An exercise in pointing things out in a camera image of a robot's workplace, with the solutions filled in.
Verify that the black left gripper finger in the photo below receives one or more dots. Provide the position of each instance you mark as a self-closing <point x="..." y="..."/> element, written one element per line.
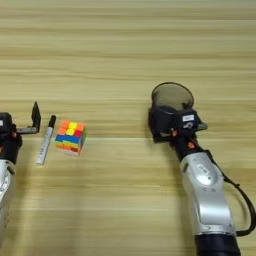
<point x="36" y="116"/>

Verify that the white marker with black cap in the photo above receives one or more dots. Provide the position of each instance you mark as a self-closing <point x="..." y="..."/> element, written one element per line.
<point x="45" y="143"/>

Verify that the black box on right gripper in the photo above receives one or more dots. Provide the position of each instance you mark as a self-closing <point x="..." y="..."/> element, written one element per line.
<point x="183" y="124"/>

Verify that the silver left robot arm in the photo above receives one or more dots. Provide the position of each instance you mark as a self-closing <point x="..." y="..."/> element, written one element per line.
<point x="5" y="186"/>

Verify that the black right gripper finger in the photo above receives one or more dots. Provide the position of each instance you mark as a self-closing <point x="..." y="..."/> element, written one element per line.
<point x="202" y="127"/>
<point x="154" y="131"/>

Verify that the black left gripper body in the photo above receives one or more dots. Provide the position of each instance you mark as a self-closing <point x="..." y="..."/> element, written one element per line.
<point x="8" y="146"/>

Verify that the multicolour puzzle cube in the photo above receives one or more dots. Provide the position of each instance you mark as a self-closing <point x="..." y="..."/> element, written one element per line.
<point x="70" y="136"/>

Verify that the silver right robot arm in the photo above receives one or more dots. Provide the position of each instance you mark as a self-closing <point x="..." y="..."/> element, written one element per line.
<point x="206" y="200"/>

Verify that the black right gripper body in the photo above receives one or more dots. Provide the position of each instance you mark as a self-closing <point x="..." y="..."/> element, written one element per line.
<point x="185" y="143"/>

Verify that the black mesh pen cup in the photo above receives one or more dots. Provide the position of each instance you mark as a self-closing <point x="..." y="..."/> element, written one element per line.
<point x="173" y="96"/>

